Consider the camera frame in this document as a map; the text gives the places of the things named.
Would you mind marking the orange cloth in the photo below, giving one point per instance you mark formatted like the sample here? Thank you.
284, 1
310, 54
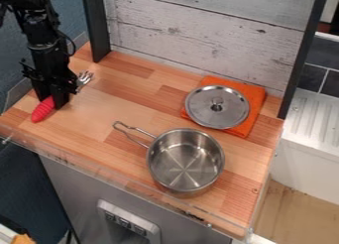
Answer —
253, 99

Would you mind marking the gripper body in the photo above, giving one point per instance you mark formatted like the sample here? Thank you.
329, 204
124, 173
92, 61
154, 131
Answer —
50, 71

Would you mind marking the silver lid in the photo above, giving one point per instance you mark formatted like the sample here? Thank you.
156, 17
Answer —
216, 106

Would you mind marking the silver pot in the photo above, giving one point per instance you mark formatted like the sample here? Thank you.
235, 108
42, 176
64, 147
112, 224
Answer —
187, 160

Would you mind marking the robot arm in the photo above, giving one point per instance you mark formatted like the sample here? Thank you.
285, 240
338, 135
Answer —
37, 26

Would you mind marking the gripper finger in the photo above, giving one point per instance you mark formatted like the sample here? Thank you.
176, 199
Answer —
41, 93
61, 99

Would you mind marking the white toy kitchen unit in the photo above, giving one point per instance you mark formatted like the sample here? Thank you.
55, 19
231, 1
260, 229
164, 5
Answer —
309, 139

